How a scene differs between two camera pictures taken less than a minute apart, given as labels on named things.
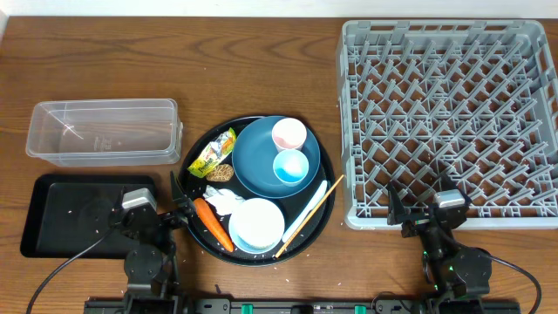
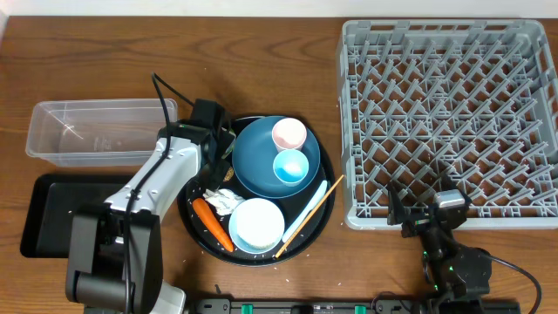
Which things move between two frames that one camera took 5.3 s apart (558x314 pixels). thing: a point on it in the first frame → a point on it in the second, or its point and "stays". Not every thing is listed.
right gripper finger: [396, 208] stays
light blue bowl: [256, 225] stays
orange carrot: [214, 225] stays
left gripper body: [178, 222] → [215, 174]
